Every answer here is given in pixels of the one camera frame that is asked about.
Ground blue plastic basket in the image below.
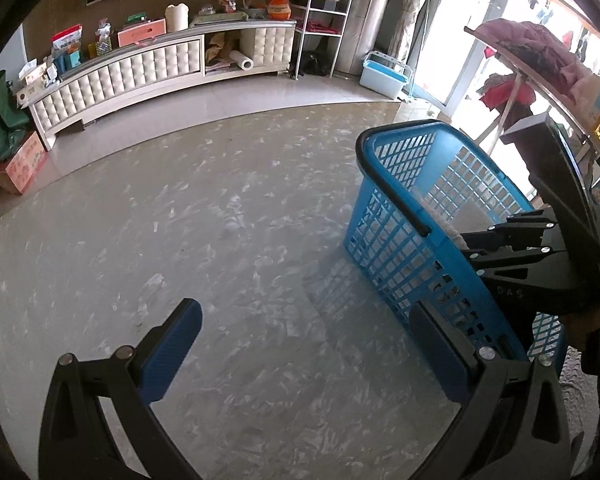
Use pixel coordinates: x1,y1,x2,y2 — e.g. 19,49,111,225
343,119,567,367

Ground white foam pad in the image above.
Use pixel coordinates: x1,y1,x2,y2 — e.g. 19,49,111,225
413,191,492,250

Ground wooden drying rack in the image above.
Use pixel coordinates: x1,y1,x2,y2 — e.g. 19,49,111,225
462,25,600,187

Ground pink clothes pile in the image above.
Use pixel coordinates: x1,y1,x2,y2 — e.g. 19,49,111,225
466,18,600,105

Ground light blue storage bin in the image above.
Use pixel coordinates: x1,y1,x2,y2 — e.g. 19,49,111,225
360,50,414,100

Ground red cardboard box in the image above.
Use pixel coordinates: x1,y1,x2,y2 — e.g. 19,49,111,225
0,131,47,195

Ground standing air conditioner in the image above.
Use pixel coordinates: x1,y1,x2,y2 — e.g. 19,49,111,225
335,0,389,76

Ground white metal shelf rack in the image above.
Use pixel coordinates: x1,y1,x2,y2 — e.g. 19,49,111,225
289,0,353,79

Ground paper roll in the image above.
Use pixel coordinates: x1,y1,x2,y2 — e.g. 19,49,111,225
228,50,253,70

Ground orange bag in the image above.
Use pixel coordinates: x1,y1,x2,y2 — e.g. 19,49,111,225
268,0,292,21

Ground green plastic bag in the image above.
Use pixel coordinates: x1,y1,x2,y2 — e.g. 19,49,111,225
0,70,30,162

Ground white tufted TV cabinet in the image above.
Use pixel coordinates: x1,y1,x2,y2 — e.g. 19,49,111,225
17,20,296,151

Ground white jug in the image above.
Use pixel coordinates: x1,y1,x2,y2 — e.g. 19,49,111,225
164,2,189,34

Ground pink drawer box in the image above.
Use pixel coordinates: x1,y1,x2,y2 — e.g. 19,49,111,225
118,18,166,48

